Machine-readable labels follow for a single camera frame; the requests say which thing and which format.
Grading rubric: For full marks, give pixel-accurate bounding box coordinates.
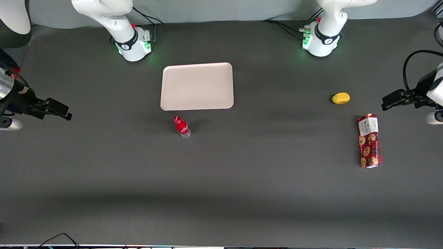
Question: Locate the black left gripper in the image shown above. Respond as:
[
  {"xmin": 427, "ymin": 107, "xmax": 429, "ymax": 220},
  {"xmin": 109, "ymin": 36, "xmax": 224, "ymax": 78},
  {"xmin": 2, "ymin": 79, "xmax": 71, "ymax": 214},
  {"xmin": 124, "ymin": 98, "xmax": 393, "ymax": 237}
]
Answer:
[{"xmin": 381, "ymin": 69, "xmax": 437, "ymax": 111}]

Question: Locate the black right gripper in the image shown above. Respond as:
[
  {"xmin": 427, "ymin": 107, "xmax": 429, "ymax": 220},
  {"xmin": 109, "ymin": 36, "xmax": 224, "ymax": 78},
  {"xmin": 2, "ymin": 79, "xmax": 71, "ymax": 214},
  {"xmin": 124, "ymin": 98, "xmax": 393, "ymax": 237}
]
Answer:
[{"xmin": 2, "ymin": 86, "xmax": 72, "ymax": 121}]

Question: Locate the red coke bottle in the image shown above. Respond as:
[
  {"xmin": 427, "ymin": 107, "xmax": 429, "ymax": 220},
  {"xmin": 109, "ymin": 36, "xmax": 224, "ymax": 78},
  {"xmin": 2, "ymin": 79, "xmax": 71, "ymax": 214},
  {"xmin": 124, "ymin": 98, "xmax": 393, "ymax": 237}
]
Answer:
[{"xmin": 173, "ymin": 116, "xmax": 191, "ymax": 138}]

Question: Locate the beige plastic tray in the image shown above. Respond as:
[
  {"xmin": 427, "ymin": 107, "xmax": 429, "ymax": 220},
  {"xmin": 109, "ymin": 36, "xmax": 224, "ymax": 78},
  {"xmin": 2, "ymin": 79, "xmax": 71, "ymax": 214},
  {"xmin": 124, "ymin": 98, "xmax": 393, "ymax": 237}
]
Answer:
[{"xmin": 160, "ymin": 62, "xmax": 234, "ymax": 111}]

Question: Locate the red cookie box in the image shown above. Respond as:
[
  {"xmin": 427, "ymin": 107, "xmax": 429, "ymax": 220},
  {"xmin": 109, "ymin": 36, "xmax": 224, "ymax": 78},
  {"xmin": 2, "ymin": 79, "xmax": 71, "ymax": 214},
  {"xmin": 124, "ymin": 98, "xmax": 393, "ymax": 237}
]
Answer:
[{"xmin": 357, "ymin": 113, "xmax": 383, "ymax": 168}]

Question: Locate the black left wrist cable loop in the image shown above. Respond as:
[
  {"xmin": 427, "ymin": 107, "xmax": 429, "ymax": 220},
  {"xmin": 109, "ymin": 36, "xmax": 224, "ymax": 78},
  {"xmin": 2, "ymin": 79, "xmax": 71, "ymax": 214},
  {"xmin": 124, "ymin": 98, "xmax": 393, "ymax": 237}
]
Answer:
[{"xmin": 403, "ymin": 50, "xmax": 443, "ymax": 94}]

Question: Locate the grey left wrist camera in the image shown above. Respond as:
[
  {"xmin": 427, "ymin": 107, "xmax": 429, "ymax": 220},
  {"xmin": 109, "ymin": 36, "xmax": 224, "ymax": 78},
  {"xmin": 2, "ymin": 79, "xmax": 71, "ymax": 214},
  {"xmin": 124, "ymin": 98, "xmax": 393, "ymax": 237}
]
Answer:
[{"xmin": 425, "ymin": 111, "xmax": 443, "ymax": 125}]

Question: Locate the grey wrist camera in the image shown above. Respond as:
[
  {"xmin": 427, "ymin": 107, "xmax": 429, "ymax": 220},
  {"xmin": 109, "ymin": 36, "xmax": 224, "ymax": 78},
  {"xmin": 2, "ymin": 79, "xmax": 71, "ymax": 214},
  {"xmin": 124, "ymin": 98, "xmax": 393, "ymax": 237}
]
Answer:
[
  {"xmin": 0, "ymin": 117, "xmax": 23, "ymax": 131},
  {"xmin": 425, "ymin": 111, "xmax": 443, "ymax": 125}
]

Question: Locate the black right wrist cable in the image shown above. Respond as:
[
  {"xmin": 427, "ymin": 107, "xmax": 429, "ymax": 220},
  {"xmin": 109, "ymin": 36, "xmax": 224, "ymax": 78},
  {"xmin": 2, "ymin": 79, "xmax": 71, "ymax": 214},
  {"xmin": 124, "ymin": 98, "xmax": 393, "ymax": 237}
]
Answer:
[{"xmin": 0, "ymin": 48, "xmax": 30, "ymax": 94}]

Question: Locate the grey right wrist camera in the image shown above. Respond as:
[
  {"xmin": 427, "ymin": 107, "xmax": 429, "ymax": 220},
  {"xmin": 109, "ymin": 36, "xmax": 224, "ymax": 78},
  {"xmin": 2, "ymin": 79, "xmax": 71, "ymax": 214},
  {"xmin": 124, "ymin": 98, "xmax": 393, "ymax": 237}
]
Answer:
[{"xmin": 0, "ymin": 117, "xmax": 23, "ymax": 131}]

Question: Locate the black cable at table corner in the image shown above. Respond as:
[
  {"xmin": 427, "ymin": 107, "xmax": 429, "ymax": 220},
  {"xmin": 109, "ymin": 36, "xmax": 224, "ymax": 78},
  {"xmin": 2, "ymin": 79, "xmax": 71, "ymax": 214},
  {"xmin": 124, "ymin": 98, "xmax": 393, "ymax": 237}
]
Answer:
[{"xmin": 434, "ymin": 22, "xmax": 443, "ymax": 47}]

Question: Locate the thin black table edge cable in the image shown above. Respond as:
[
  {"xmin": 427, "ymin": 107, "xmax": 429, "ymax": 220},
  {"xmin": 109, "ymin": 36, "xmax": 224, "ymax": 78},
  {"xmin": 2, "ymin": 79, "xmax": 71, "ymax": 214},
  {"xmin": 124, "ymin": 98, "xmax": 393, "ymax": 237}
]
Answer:
[{"xmin": 35, "ymin": 233, "xmax": 80, "ymax": 249}]

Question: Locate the black right arm base cable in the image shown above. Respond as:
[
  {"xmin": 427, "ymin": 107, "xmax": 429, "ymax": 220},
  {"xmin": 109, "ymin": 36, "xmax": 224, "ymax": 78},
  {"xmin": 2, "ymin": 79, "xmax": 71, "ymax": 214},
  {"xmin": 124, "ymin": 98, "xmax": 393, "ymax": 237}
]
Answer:
[{"xmin": 132, "ymin": 6, "xmax": 165, "ymax": 44}]

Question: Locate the black arm base cable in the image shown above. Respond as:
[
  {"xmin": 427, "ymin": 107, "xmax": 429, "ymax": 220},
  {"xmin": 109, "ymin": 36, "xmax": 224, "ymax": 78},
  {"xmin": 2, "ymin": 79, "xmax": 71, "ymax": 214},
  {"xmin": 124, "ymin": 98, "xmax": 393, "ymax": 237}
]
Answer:
[
  {"xmin": 132, "ymin": 6, "xmax": 165, "ymax": 44},
  {"xmin": 262, "ymin": 9, "xmax": 324, "ymax": 40}
]

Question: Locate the black left arm base cable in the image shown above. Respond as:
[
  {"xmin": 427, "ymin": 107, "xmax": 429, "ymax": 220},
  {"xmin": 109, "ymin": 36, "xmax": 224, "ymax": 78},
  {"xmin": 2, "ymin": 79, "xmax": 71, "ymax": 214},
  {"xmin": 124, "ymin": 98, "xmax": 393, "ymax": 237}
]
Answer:
[{"xmin": 262, "ymin": 9, "xmax": 324, "ymax": 40}]

